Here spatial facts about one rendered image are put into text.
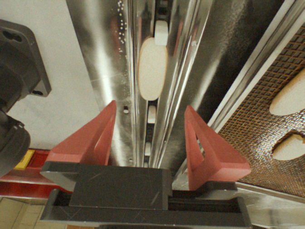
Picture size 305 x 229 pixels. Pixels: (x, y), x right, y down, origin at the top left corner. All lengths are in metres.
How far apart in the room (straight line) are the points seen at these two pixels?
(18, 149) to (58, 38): 0.15
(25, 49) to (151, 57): 0.17
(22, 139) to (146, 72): 0.17
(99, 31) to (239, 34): 0.17
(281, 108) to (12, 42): 0.34
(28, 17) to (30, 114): 0.23
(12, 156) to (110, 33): 0.17
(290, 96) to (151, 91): 0.16
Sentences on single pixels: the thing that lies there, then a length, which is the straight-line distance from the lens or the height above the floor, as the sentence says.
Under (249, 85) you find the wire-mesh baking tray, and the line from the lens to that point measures 0.19.
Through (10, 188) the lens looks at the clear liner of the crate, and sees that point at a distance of 0.96.
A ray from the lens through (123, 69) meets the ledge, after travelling 0.20.
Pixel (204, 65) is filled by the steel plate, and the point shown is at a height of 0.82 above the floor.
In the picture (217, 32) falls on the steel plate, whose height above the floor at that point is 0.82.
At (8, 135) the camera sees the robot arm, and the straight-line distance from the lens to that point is 0.23.
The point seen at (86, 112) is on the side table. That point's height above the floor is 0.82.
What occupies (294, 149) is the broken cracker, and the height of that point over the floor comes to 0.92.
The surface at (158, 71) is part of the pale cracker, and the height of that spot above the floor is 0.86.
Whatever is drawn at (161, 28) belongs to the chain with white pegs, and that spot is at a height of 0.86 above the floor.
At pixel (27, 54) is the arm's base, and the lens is 0.28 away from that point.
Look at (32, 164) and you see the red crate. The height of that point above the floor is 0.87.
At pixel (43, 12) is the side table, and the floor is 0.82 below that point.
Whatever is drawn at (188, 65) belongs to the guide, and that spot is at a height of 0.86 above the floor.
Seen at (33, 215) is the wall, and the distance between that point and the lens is 8.28.
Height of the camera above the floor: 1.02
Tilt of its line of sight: 38 degrees down
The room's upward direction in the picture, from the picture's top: 177 degrees counter-clockwise
